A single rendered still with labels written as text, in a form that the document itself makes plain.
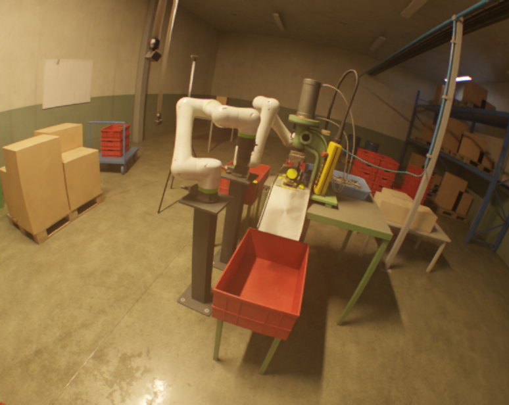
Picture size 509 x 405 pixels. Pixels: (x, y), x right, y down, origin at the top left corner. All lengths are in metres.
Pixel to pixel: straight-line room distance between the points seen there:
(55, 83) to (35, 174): 2.69
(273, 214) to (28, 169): 2.31
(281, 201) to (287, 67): 8.76
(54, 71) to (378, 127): 10.26
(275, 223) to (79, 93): 4.78
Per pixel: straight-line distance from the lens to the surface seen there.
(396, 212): 2.97
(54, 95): 5.10
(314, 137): 1.65
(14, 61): 4.77
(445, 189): 7.04
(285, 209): 1.53
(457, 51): 2.93
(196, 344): 1.80
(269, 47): 10.32
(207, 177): 1.37
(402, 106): 10.50
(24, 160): 2.63
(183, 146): 1.39
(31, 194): 2.75
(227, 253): 2.28
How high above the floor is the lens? 1.57
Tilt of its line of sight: 25 degrees down
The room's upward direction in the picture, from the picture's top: 11 degrees clockwise
